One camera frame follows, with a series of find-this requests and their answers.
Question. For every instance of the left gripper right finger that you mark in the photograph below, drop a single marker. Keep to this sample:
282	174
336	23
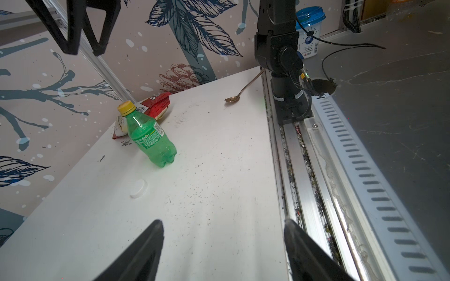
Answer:
307	260

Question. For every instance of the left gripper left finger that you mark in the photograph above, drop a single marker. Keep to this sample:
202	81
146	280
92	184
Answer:
139	262

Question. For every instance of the green plastic bottle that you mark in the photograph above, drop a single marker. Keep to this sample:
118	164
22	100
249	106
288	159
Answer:
151	139

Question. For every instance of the white bottle cap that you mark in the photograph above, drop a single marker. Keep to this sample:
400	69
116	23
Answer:
138	189

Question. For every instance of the red snack bag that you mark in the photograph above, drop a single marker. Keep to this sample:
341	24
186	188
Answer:
155	107

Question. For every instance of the wooden spoon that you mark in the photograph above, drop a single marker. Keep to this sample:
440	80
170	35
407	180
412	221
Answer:
236	98

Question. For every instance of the blue lidded container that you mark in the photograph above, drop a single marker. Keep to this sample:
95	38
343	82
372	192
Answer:
311	20

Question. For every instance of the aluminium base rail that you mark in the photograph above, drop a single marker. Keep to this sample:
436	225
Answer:
328	183

